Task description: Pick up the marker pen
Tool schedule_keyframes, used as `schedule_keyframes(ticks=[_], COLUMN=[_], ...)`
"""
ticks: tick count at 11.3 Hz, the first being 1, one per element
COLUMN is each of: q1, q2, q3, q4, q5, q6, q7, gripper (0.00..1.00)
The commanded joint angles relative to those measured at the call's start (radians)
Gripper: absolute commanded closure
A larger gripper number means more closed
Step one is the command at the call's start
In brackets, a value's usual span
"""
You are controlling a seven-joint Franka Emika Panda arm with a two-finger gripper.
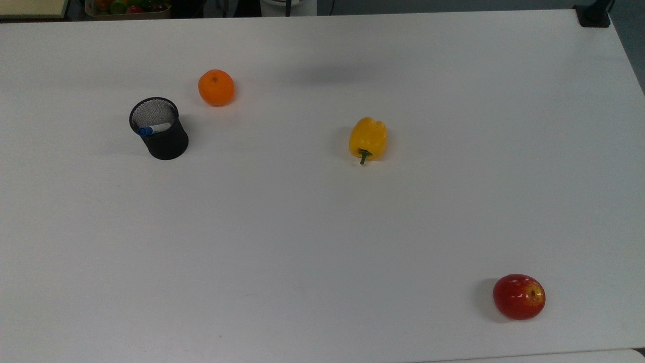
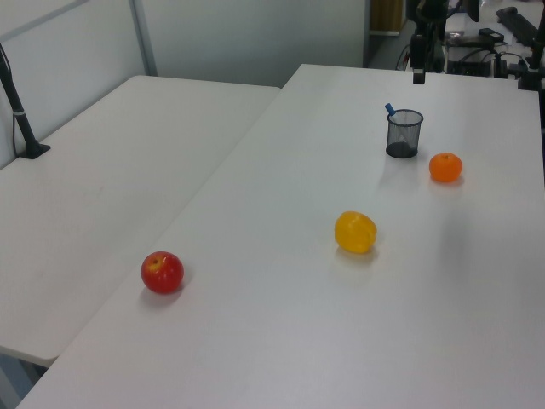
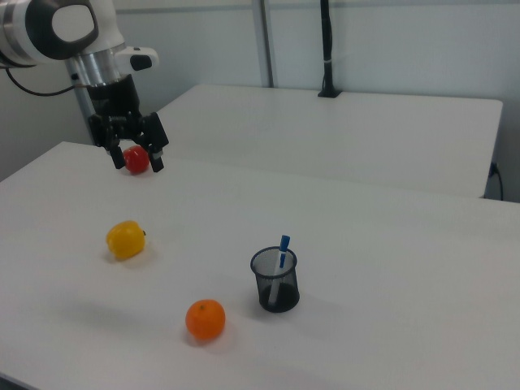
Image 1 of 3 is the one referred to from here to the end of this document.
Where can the orange fruit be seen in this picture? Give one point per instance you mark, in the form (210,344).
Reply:
(216,87)

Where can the black mesh pen cup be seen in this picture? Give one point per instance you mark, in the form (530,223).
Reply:
(166,143)

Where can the box of toy fruit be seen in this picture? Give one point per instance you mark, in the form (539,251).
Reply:
(127,8)

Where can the yellow bell pepper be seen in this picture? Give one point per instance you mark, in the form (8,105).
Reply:
(368,136)

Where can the black table clamp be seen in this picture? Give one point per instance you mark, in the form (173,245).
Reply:
(594,14)

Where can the white marker pen blue cap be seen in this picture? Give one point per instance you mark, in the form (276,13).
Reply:
(153,129)

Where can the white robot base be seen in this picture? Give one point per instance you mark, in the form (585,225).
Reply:
(287,7)

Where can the beige board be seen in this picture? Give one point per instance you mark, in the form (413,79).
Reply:
(31,7)

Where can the red apple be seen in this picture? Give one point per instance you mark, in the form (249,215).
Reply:
(519,297)

